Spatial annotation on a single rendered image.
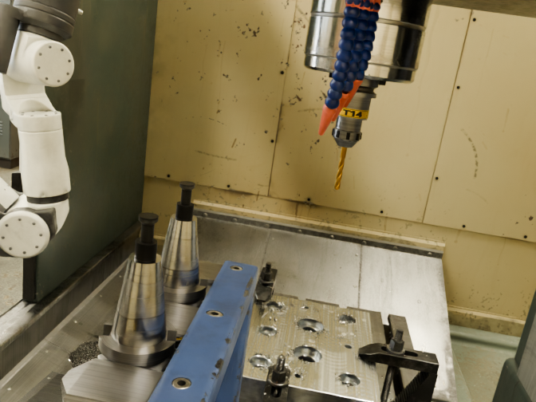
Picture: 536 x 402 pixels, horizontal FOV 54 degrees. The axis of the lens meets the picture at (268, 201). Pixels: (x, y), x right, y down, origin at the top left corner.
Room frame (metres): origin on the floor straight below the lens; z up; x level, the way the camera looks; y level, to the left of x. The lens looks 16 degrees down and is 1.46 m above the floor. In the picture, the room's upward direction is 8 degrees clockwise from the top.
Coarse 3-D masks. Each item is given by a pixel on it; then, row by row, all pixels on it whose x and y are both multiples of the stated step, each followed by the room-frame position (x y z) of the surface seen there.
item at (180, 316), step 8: (168, 304) 0.46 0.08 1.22; (176, 304) 0.46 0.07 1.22; (168, 312) 0.44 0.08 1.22; (176, 312) 0.44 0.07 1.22; (184, 312) 0.45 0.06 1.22; (192, 312) 0.45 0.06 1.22; (168, 320) 0.43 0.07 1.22; (176, 320) 0.43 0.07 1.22; (184, 320) 0.43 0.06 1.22; (176, 328) 0.42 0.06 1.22; (184, 328) 0.42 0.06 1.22; (176, 336) 0.41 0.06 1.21
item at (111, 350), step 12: (108, 324) 0.39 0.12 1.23; (168, 324) 0.41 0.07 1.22; (108, 336) 0.37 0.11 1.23; (168, 336) 0.40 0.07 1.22; (108, 348) 0.36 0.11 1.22; (120, 348) 0.36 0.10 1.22; (132, 348) 0.36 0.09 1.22; (144, 348) 0.37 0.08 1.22; (156, 348) 0.37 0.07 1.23; (168, 348) 0.37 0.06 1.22; (108, 360) 0.37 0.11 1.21; (120, 360) 0.35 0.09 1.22; (132, 360) 0.35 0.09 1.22; (144, 360) 0.36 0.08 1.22; (156, 360) 0.36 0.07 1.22; (168, 360) 0.38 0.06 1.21
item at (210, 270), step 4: (200, 264) 0.56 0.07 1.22; (204, 264) 0.56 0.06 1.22; (208, 264) 0.56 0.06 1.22; (212, 264) 0.57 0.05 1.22; (216, 264) 0.57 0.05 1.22; (220, 264) 0.57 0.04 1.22; (200, 268) 0.55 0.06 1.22; (204, 268) 0.55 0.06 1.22; (208, 268) 0.55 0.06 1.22; (212, 268) 0.55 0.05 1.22; (216, 268) 0.56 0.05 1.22; (220, 268) 0.56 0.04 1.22; (200, 272) 0.54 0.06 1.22; (204, 272) 0.54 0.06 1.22; (208, 272) 0.54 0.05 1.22; (212, 272) 0.54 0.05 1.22; (216, 272) 0.55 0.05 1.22; (208, 276) 0.53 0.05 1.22; (212, 276) 0.53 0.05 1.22; (216, 276) 0.54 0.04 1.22; (208, 280) 0.52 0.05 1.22; (212, 280) 0.52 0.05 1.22; (208, 284) 0.52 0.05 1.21
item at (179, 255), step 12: (168, 228) 0.49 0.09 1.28; (180, 228) 0.48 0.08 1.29; (192, 228) 0.49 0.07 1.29; (168, 240) 0.48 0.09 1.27; (180, 240) 0.48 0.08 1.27; (192, 240) 0.49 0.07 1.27; (168, 252) 0.48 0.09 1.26; (180, 252) 0.48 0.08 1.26; (192, 252) 0.48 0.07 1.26; (168, 264) 0.48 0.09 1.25; (180, 264) 0.48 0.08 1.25; (192, 264) 0.48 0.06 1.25; (168, 276) 0.48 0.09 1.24; (180, 276) 0.48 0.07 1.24; (192, 276) 0.48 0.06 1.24; (180, 288) 0.47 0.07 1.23
